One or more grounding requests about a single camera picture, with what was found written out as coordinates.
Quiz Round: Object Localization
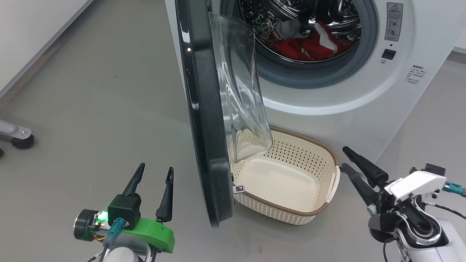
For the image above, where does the teal plug left gripper cable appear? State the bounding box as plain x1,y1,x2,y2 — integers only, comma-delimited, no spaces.
103,218,126,250

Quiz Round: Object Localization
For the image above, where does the teal plug right gripper cable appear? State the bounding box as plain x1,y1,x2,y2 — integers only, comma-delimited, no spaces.
442,181,466,199

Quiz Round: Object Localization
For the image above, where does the teal plug gripper cable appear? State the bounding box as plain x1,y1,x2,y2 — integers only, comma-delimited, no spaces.
442,181,466,199
103,218,126,250

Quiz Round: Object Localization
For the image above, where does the black glass washing machine door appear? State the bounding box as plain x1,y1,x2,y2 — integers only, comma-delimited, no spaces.
175,0,273,229

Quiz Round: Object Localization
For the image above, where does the white front-load washing machine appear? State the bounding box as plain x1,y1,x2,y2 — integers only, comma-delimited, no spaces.
165,0,465,166

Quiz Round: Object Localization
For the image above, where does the cream perforated laundry basket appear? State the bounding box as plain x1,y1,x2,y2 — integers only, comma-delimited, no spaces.
231,126,341,225

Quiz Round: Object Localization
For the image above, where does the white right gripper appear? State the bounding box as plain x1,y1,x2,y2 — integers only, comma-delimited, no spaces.
339,146,447,219

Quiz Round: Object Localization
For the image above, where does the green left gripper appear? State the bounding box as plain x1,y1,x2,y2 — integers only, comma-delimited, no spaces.
75,163,175,253

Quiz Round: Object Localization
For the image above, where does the red and white sports clothing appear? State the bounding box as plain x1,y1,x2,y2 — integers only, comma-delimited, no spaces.
271,20,352,61

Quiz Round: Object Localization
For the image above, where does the grey metal leg with caster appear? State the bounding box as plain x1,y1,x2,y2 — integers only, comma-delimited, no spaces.
0,120,35,150

